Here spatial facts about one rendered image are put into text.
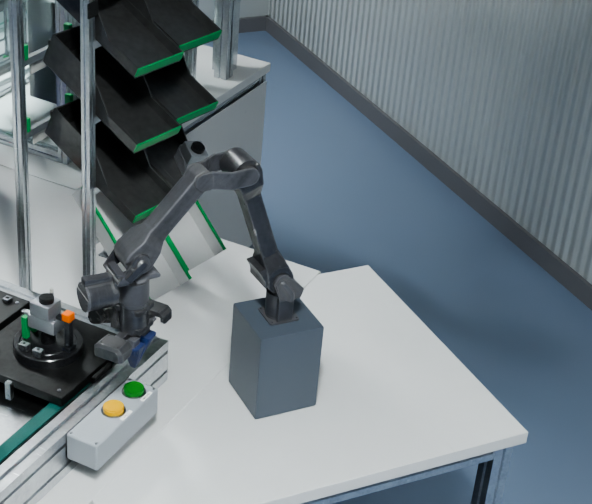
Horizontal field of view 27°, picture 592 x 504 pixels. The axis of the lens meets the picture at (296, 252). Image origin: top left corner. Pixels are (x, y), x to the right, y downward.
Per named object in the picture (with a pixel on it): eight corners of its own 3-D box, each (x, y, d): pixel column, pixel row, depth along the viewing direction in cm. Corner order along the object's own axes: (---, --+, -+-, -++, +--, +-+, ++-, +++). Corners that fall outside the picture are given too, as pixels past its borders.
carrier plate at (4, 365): (131, 346, 259) (131, 338, 258) (61, 407, 241) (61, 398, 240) (36, 311, 268) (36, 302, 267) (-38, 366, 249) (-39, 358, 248)
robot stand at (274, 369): (316, 405, 262) (324, 326, 252) (254, 420, 256) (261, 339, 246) (287, 368, 273) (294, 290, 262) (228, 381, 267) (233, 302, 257)
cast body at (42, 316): (67, 326, 251) (66, 296, 248) (53, 336, 248) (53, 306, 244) (32, 313, 254) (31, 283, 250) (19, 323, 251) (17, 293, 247)
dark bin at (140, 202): (175, 202, 265) (187, 179, 260) (132, 224, 256) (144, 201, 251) (89, 114, 271) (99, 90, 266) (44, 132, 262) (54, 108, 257)
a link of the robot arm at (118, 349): (173, 280, 240) (146, 271, 242) (120, 327, 226) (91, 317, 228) (173, 316, 245) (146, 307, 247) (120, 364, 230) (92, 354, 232)
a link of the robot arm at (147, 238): (242, 155, 236) (206, 127, 228) (263, 174, 229) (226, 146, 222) (143, 273, 238) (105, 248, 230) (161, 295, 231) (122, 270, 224)
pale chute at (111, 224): (180, 285, 274) (192, 278, 271) (139, 309, 265) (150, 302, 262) (115, 174, 274) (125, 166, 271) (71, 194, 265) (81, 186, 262)
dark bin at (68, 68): (177, 134, 257) (190, 109, 252) (133, 154, 248) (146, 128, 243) (88, 45, 263) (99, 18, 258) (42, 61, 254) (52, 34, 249)
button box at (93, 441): (158, 412, 250) (158, 387, 246) (97, 471, 233) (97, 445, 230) (128, 400, 252) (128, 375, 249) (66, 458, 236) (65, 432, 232)
